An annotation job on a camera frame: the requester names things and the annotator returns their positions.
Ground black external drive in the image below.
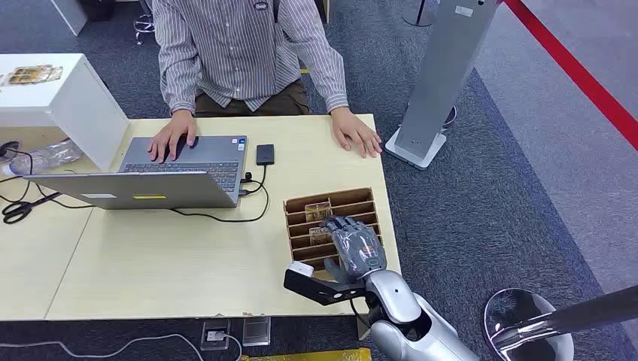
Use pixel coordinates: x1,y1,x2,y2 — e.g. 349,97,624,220
255,144,276,167

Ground clear plastic bottle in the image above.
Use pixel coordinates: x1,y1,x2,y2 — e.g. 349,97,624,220
2,138,84,177

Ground black scissors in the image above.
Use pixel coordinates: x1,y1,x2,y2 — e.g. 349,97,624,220
1,191,64,226

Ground grey laptop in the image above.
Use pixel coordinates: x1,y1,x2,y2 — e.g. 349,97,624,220
23,135,249,211

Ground person's right hand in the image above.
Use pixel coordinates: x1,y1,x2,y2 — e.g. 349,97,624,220
147,109,199,165

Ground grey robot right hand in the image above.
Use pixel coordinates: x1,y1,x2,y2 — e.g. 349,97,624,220
323,215,388,286

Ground white cabinet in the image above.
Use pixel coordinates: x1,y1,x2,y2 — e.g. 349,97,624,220
0,53,131,174

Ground grey standing kiosk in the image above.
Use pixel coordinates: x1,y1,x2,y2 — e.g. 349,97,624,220
384,0,500,172

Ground person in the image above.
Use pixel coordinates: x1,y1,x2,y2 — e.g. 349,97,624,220
147,0,384,165

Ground chrome chair base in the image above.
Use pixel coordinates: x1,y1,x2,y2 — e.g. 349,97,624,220
132,0,156,47

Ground metal floor socket cover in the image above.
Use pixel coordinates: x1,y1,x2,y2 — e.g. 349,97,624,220
242,316,272,347

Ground yellow foil sheet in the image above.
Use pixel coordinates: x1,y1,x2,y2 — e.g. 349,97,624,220
240,347,373,361

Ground cardboard slotted card holder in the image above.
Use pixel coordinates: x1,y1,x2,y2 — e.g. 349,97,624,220
283,187,385,274

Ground white furniture panel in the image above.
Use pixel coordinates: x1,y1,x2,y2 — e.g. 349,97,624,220
49,0,90,38

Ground chrome stanchion with base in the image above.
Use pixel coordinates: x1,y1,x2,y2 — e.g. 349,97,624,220
482,284,638,361

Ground floor power outlet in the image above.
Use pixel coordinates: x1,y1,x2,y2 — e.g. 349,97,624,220
200,318,232,352

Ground black drive cable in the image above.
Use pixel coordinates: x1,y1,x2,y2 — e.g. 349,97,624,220
168,164,271,224

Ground black round object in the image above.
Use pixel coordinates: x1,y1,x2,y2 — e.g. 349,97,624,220
0,140,21,165

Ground brown patterned card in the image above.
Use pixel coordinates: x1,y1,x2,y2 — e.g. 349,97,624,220
304,201,333,223
308,226,334,247

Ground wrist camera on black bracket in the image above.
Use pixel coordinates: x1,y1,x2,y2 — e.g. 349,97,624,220
283,261,371,308

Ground red barrier belt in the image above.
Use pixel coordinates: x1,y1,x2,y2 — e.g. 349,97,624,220
502,0,638,152

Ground dark stanchion base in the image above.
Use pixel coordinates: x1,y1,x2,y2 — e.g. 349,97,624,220
403,0,442,28

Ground person's left hand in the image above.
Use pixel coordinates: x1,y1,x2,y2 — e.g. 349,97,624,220
330,106,384,159

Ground white floor cable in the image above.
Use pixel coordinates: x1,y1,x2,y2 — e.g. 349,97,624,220
0,332,244,361

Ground stack of patterned cards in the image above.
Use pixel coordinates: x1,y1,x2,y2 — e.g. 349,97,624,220
0,65,64,87

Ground thin black cable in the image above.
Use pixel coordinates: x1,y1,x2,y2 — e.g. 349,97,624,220
0,147,96,211

